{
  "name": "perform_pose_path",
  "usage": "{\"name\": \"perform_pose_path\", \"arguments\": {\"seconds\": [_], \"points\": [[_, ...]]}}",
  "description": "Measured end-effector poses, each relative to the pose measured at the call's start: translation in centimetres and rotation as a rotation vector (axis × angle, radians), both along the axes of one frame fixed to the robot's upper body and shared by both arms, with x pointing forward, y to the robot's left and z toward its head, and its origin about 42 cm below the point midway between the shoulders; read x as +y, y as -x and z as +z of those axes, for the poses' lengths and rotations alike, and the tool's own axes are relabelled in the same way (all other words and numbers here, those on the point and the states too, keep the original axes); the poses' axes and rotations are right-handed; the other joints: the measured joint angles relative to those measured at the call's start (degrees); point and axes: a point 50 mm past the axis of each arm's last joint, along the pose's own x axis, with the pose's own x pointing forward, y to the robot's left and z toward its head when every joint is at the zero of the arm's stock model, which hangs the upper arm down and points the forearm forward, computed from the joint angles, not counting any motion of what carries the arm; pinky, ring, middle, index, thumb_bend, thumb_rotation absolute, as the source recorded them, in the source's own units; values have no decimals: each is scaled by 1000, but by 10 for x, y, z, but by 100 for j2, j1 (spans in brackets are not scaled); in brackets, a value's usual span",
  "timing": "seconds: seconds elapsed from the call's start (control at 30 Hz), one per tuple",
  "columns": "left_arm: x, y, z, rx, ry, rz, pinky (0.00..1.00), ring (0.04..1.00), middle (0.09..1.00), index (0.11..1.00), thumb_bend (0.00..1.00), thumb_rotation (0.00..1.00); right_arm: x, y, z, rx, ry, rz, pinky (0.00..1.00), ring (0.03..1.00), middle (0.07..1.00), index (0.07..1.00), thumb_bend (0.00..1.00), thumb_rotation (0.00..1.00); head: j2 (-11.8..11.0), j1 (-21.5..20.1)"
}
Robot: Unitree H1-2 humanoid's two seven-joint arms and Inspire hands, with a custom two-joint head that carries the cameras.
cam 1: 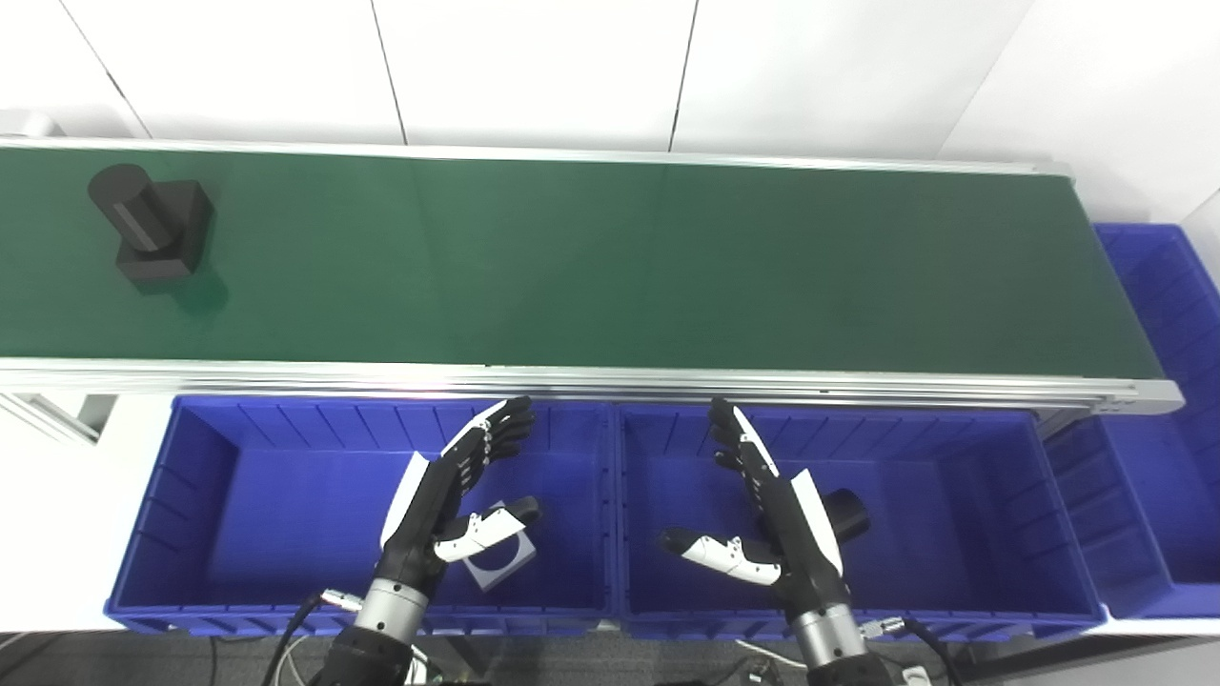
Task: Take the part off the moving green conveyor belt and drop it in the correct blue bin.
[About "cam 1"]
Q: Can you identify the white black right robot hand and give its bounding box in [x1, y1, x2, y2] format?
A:
[660, 398, 849, 615]

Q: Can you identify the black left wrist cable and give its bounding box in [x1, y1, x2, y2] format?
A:
[261, 589, 365, 686]

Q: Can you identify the black cylinder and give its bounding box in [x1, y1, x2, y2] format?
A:
[88, 164, 215, 287]

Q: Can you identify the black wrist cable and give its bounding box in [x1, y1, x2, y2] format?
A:
[861, 616, 966, 686]
[261, 589, 365, 686]

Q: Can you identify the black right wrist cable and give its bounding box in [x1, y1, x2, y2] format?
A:
[861, 616, 966, 686]

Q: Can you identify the green conveyor belt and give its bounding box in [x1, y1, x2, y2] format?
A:
[0, 136, 1185, 416]
[0, 148, 1166, 378]

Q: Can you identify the blue plastic bin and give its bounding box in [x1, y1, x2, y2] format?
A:
[105, 395, 617, 637]
[1044, 224, 1220, 620]
[615, 402, 1108, 641]

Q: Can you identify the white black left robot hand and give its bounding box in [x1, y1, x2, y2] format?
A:
[376, 398, 541, 584]

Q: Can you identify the grey square plate with hole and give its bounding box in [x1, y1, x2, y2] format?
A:
[464, 500, 538, 594]

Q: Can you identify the aluminium conveyor leg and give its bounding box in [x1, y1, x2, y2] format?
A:
[0, 391, 117, 447]

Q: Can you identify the black cylinder part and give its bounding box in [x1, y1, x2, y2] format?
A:
[822, 488, 870, 546]

